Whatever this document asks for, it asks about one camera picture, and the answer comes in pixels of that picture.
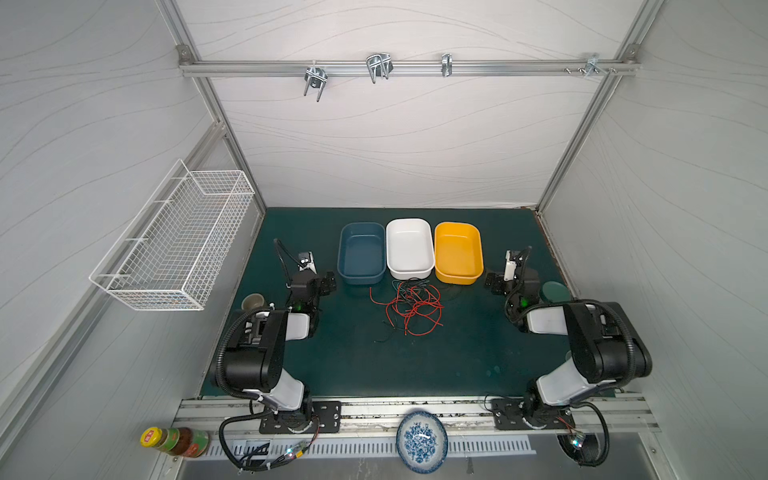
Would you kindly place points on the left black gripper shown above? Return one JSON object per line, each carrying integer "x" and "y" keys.
{"x": 324, "y": 283}

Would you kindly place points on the yellow plastic bin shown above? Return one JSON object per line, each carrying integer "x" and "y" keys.
{"x": 458, "y": 253}

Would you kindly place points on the small metal hook clamp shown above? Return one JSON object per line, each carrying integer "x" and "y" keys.
{"x": 446, "y": 65}

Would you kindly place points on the white vent strip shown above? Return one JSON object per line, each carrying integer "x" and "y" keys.
{"x": 333, "y": 447}

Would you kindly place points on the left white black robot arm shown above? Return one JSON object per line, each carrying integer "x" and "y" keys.
{"x": 249, "y": 360}

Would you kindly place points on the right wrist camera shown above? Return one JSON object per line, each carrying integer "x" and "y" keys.
{"x": 512, "y": 262}

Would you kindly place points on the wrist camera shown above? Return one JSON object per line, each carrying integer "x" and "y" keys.
{"x": 512, "y": 262}
{"x": 306, "y": 261}

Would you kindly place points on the blue plastic bin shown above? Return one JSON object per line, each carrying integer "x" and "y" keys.
{"x": 362, "y": 253}

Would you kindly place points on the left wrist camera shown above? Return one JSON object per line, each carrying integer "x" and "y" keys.
{"x": 306, "y": 261}

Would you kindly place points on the left metal U-bolt clamp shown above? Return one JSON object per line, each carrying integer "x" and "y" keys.
{"x": 315, "y": 78}

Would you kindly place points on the blue white patterned plate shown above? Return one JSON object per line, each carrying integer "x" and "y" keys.
{"x": 422, "y": 442}

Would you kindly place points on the middle metal U-bolt clamp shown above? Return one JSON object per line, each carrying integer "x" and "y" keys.
{"x": 379, "y": 65}

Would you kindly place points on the metal u-bolt clamp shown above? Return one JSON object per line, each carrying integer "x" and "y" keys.
{"x": 379, "y": 65}
{"x": 315, "y": 78}

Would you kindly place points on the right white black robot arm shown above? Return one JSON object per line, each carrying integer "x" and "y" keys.
{"x": 606, "y": 351}

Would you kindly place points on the right metal bolt bracket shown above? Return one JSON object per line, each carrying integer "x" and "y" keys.
{"x": 592, "y": 67}

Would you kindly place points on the green round lid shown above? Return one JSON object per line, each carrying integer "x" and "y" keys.
{"x": 555, "y": 292}

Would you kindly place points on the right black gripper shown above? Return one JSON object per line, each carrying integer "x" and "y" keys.
{"x": 496, "y": 282}

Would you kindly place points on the white plastic bin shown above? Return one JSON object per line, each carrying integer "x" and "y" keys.
{"x": 409, "y": 249}

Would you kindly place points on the beige mug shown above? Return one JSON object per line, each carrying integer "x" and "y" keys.
{"x": 253, "y": 301}

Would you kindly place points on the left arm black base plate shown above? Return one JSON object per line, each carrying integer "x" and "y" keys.
{"x": 317, "y": 416}

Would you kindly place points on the white wire wall basket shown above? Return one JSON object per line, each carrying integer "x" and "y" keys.
{"x": 168, "y": 257}

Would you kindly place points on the metal crossbar rail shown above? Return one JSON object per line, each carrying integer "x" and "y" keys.
{"x": 401, "y": 68}

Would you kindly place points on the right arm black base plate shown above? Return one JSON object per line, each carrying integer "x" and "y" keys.
{"x": 516, "y": 414}

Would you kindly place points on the sauce bottle yellow cap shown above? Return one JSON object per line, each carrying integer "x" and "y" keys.
{"x": 178, "y": 442}

